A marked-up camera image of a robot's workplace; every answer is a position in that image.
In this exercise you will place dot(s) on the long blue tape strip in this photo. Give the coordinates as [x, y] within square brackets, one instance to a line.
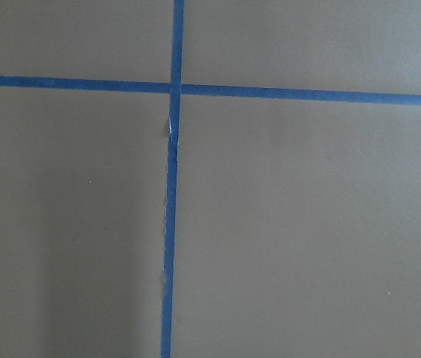
[175, 88]

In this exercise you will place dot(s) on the crossing blue tape strip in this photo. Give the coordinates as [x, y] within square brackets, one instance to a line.
[210, 90]

